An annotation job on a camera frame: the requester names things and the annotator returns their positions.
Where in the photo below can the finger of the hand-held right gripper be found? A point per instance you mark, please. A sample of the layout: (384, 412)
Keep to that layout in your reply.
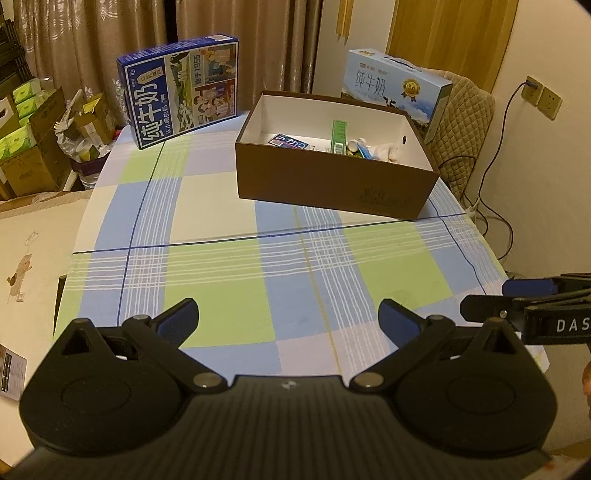
(528, 286)
(489, 308)

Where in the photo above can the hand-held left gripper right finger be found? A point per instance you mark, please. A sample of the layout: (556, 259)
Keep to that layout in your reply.
(399, 321)

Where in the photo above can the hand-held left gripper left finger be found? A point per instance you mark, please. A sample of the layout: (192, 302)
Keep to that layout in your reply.
(178, 318)

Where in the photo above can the brown cardboard box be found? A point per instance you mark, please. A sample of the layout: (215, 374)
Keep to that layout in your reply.
(323, 184)

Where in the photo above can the small items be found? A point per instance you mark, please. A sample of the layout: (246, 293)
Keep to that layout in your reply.
(385, 150)

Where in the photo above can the white ointment box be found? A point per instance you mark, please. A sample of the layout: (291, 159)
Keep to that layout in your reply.
(319, 148)

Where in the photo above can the green medicine box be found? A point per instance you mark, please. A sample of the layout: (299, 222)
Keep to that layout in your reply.
(339, 134)

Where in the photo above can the white power strip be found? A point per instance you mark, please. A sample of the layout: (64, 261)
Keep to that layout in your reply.
(471, 210)

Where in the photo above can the cream printed blanket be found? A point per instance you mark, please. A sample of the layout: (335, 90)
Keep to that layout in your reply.
(32, 258)

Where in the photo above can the clear plastic bottle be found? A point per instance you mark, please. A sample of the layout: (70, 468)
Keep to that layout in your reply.
(89, 180)

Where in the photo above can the chair with quilted cover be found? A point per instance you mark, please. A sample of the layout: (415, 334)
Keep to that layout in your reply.
(466, 129)

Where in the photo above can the small printed card box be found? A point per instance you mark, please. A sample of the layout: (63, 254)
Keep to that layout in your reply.
(11, 371)

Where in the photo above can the large cardboard box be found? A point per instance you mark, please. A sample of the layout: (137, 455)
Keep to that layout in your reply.
(41, 157)

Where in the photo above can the crumpled white plastic bag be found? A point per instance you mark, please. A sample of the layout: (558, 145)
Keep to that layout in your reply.
(69, 134)

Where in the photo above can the small open cardboard box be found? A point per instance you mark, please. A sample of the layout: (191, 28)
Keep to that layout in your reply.
(94, 120)

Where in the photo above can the dark blue milk carton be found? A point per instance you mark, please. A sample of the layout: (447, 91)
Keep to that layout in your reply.
(184, 92)

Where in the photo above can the light blue milk carton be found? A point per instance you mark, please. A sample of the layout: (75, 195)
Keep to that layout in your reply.
(392, 87)

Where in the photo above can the wooden door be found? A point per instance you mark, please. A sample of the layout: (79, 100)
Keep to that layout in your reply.
(452, 37)

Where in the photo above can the green tissue packs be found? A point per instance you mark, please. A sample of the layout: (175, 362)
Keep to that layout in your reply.
(27, 97)

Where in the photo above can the beige patterned curtain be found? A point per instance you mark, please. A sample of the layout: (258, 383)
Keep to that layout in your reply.
(249, 37)
(69, 46)

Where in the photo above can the hanging wooden ornament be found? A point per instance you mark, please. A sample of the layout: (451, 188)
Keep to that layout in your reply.
(344, 21)

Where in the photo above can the black folding trolley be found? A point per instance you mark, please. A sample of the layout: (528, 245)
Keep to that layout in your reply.
(11, 50)

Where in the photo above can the beige wall socket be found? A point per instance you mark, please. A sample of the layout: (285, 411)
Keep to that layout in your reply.
(532, 90)
(551, 102)

